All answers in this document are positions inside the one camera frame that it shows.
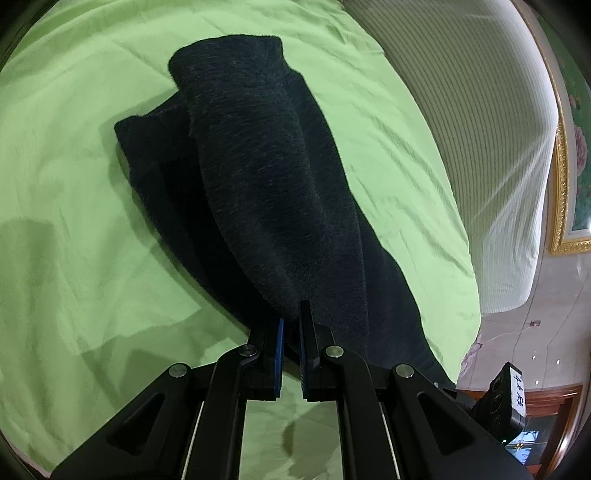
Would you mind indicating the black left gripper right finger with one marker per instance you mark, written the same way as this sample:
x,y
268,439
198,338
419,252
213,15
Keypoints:
x,y
317,370

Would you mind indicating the gold framed floral painting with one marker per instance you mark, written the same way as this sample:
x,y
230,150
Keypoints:
x,y
570,226

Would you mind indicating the light green bed sheet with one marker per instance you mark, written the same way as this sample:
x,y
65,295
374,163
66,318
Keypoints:
x,y
92,308

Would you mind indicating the black tracking camera box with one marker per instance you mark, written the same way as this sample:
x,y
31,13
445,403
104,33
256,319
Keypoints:
x,y
502,410

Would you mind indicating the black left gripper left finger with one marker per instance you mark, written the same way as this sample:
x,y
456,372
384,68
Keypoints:
x,y
266,371

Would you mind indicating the wooden glass door cabinet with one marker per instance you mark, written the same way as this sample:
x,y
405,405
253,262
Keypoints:
x,y
552,415

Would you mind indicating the striped white headboard cushion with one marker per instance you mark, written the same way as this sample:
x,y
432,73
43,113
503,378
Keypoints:
x,y
480,81

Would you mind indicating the dark navy fleece pants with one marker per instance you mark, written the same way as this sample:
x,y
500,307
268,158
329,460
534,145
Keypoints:
x,y
239,174

